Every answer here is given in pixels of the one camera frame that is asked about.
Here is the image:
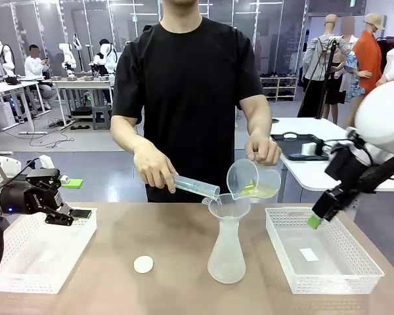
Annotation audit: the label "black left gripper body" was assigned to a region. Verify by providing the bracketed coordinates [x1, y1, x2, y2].
[0, 182, 63, 216]

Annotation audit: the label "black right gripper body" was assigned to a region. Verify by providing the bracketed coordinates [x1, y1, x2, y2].
[324, 146, 378, 201]

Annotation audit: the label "white perforated plastic basket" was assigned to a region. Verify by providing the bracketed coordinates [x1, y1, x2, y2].
[265, 206, 385, 295]
[0, 207, 98, 295]

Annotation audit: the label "clear beaker with yellow liquid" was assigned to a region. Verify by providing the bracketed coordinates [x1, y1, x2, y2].
[226, 159, 282, 200]

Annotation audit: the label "white round flask cap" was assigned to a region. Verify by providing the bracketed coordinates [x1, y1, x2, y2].
[133, 255, 155, 274]

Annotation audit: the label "translucent plastic conical flask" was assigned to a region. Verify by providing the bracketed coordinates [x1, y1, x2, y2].
[207, 219, 247, 285]

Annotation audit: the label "clear plastic graduated cylinder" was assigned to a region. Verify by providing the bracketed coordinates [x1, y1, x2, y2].
[169, 173, 221, 200]

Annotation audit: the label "person's left forearm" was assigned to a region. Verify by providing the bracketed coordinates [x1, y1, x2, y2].
[239, 94, 273, 144]

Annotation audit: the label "person's right forearm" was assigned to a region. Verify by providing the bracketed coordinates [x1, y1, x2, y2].
[110, 114, 155, 160]

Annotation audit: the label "person's right hand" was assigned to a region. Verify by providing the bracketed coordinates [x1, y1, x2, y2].
[133, 147, 180, 194]

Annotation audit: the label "person's left hand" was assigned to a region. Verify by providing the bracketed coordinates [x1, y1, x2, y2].
[244, 136, 282, 167]

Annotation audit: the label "white side table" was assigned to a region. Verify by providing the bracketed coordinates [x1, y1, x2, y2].
[271, 117, 394, 193]

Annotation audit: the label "white block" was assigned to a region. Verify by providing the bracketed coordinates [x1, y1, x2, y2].
[301, 142, 318, 157]

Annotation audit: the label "white paper label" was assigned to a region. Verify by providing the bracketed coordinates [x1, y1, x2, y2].
[299, 248, 318, 263]

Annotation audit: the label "black tray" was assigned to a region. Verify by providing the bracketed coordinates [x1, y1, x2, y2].
[271, 132, 331, 161]

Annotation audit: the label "grey plastic stool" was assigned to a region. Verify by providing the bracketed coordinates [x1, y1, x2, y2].
[92, 105, 112, 131]

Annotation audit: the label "mannequin in floral dress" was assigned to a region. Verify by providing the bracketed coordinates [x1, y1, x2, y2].
[339, 16, 365, 99]

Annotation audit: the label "translucent plastic funnel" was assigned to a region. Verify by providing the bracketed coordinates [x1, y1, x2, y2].
[202, 193, 252, 229]

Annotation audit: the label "white desk with trays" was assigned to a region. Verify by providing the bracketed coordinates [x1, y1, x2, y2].
[51, 75, 116, 127]

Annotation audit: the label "black tripod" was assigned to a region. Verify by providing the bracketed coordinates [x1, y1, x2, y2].
[297, 35, 341, 121]

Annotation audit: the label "shoe rack with shoes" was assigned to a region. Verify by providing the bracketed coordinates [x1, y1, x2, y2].
[259, 72, 299, 102]

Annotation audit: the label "mannequin in orange top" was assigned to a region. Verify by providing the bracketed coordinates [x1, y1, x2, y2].
[351, 12, 383, 98]

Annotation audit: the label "mannequin in grey shirt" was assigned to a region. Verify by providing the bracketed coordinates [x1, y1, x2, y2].
[303, 13, 352, 119]

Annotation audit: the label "seated person in white shirt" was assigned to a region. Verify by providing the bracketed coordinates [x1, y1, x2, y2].
[24, 45, 53, 111]

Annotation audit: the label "white humanoid robot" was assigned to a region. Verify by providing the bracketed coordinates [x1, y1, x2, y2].
[58, 42, 78, 78]
[0, 41, 16, 79]
[93, 39, 119, 78]

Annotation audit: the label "person in black t-shirt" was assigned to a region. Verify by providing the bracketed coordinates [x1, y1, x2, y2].
[111, 0, 265, 203]

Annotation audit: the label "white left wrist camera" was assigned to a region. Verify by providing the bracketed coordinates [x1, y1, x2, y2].
[38, 154, 56, 171]

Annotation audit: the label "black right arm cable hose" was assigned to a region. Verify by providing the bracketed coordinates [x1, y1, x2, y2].
[357, 152, 394, 194]

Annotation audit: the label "black floor cables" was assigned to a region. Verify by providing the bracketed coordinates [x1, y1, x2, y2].
[29, 116, 76, 148]

